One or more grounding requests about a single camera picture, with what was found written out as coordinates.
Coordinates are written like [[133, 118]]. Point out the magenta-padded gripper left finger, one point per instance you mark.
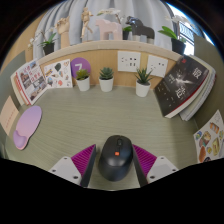
[[83, 160]]

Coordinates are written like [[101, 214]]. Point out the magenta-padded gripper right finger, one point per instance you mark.
[[146, 161]]

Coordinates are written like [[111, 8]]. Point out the black computer mouse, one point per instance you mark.
[[115, 161]]

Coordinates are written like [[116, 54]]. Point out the purple mouse pad with wrist rest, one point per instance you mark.
[[28, 125]]

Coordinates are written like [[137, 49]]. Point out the colourful food sticker sheet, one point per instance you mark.
[[211, 138]]

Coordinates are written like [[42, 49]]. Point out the spiky succulent in white pot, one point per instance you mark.
[[142, 88]]

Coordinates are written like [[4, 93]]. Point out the small succulent in white pot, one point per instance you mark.
[[106, 84], [83, 83]]

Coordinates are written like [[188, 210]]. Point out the black hardcover book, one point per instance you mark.
[[180, 86]]

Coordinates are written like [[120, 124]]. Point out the beige booklet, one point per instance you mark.
[[8, 115]]

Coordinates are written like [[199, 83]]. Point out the white sticker sheet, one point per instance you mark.
[[58, 75]]

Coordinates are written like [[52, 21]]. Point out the red and white magazine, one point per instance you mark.
[[31, 81]]

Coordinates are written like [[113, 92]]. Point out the round purple number sticker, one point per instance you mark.
[[80, 64]]

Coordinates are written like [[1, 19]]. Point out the dark grey horse figurine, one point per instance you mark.
[[140, 28]]

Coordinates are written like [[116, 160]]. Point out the pink horse figurine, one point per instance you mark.
[[108, 28]]

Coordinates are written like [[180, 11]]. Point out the wooden artist mannequin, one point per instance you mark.
[[86, 20]]

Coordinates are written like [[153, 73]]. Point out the light grey curtain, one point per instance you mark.
[[146, 13]]

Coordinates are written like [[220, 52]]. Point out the white wall socket panel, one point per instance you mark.
[[129, 61], [157, 66]]

